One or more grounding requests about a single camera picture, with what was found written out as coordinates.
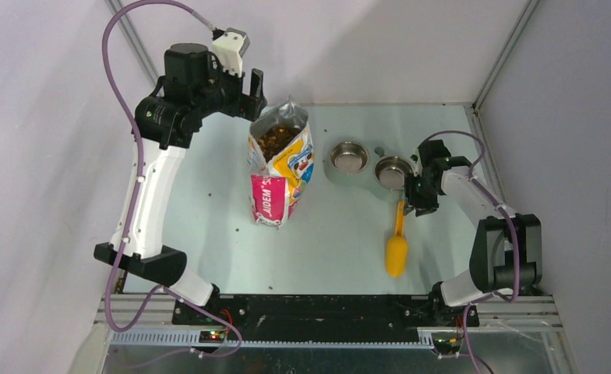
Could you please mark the left steel bowl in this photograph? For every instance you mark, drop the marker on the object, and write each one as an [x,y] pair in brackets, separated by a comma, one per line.
[349,157]

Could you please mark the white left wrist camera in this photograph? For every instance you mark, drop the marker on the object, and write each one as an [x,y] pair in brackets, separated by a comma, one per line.
[230,46]

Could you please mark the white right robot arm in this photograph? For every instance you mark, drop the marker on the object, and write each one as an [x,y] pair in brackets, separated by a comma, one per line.
[507,250]

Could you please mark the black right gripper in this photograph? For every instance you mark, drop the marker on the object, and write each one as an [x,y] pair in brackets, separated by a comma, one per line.
[422,206]

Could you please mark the pale green bowl stand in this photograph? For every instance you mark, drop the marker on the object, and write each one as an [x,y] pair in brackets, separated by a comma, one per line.
[366,178]

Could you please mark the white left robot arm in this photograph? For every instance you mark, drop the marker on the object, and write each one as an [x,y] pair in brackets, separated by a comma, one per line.
[198,82]

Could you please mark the steel bowl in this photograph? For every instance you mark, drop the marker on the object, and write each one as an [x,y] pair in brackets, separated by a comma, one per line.
[349,157]
[391,171]

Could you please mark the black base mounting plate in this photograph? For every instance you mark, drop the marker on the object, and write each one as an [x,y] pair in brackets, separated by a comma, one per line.
[329,319]

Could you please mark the pet food bag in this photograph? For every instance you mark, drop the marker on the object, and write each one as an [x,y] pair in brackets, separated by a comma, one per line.
[281,161]

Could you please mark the right steel bowl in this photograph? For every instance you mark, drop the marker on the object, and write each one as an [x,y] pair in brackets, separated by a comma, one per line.
[391,171]

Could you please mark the aluminium frame rail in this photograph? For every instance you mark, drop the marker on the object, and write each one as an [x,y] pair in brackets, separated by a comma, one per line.
[533,318]

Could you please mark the yellow plastic scoop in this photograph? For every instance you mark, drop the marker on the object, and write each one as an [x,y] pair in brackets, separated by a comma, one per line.
[396,251]

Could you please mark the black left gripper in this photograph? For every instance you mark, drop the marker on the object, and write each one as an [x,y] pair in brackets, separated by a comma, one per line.
[243,105]

